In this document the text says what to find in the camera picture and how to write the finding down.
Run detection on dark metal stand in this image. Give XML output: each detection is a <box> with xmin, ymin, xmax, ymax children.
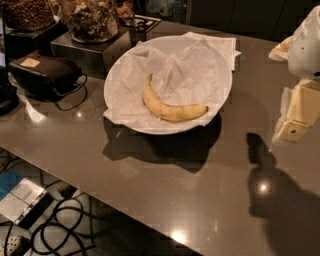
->
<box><xmin>51</xmin><ymin>15</ymin><xmax>160</xmax><ymax>79</ymax></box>

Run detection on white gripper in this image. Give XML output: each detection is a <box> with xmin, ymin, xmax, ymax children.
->
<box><xmin>268</xmin><ymin>6</ymin><xmax>320</xmax><ymax>142</ymax></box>

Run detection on white paper sheet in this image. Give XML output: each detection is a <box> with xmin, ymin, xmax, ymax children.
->
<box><xmin>183</xmin><ymin>32</ymin><xmax>241</xmax><ymax>71</ymax></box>

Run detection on white bowl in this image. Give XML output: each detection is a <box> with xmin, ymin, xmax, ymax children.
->
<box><xmin>103</xmin><ymin>35</ymin><xmax>233</xmax><ymax>136</ymax></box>

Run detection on blue and white box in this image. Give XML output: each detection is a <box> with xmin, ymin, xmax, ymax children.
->
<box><xmin>0</xmin><ymin>169</ymin><xmax>47</xmax><ymax>226</ymax></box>

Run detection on yellow banana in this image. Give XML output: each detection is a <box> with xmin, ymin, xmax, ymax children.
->
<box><xmin>142</xmin><ymin>73</ymin><xmax>208</xmax><ymax>122</ymax></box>

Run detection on black monitor base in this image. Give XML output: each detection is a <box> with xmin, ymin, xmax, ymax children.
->
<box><xmin>0</xmin><ymin>7</ymin><xmax>19</xmax><ymax>116</ymax></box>

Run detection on black device cable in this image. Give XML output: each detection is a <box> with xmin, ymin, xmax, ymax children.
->
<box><xmin>49</xmin><ymin>73</ymin><xmax>89</xmax><ymax>112</ymax></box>

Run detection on white crumpled paper liner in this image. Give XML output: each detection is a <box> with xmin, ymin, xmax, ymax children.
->
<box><xmin>103</xmin><ymin>38</ymin><xmax>225</xmax><ymax>131</ymax></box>

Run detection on glass jar of granola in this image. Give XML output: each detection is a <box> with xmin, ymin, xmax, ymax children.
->
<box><xmin>58</xmin><ymin>0</ymin><xmax>119</xmax><ymax>43</ymax></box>

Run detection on glass jar of brown cereal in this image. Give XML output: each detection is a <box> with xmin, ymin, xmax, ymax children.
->
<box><xmin>0</xmin><ymin>0</ymin><xmax>54</xmax><ymax>30</ymax></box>

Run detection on glass jar at back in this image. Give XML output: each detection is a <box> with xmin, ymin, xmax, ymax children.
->
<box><xmin>117</xmin><ymin>0</ymin><xmax>134</xmax><ymax>20</ymax></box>

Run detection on black device with label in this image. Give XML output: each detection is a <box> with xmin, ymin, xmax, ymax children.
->
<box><xmin>9</xmin><ymin>51</ymin><xmax>84</xmax><ymax>101</ymax></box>

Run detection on grey power strip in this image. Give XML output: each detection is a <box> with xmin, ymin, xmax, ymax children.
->
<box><xmin>0</xmin><ymin>235</ymin><xmax>30</xmax><ymax>256</ymax></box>

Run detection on black floor cables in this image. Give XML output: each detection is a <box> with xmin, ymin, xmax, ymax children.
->
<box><xmin>0</xmin><ymin>149</ymin><xmax>111</xmax><ymax>256</ymax></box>

